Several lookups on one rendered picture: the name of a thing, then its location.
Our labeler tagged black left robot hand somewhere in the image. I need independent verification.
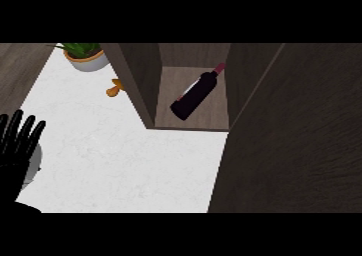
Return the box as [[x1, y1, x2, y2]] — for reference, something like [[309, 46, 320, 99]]
[[0, 109, 48, 214]]

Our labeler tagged dark wine bottle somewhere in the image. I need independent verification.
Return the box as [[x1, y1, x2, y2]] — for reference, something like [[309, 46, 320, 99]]
[[169, 62, 228, 122]]

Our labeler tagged dark wooden cabinet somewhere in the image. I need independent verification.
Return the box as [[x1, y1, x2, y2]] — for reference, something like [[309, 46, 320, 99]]
[[100, 42, 284, 133]]

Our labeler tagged potted green plant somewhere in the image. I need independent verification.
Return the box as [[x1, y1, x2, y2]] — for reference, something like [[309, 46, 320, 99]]
[[48, 42, 111, 73]]

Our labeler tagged dark wooden cabinet door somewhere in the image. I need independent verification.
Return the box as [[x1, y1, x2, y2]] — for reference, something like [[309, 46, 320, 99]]
[[207, 42, 362, 214]]

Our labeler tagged orange wooden object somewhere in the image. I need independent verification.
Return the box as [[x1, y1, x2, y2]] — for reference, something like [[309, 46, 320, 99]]
[[105, 78, 126, 98]]

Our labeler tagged dark wooden panel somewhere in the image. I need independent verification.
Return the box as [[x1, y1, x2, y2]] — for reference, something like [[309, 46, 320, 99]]
[[0, 42, 58, 125]]

